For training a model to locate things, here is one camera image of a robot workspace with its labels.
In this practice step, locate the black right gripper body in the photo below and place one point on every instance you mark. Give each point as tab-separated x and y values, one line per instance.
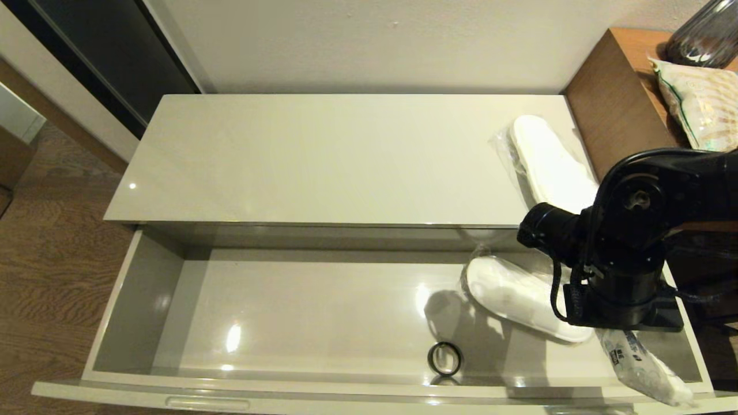
669	320

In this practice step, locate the white tissue pack blue label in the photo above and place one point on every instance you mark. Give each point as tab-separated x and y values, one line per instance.
646	369

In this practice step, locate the glossy white wide drawer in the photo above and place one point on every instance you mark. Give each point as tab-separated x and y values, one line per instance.
288	311

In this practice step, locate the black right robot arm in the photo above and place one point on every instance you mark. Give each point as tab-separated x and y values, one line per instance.
640	202

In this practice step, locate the green-trimmed snack bag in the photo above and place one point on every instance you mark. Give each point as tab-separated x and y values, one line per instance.
703	104

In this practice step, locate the brown wooden side table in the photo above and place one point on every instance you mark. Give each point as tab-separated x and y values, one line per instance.
617	104

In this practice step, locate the dark ribbed glass vase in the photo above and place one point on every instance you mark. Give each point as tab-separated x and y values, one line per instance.
703	40

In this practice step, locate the glossy white low cabinet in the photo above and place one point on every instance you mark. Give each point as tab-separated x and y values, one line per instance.
288	161

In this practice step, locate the dark glass door panel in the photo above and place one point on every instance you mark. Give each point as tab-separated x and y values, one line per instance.
115	52

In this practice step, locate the white box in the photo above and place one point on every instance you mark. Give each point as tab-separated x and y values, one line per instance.
14	115

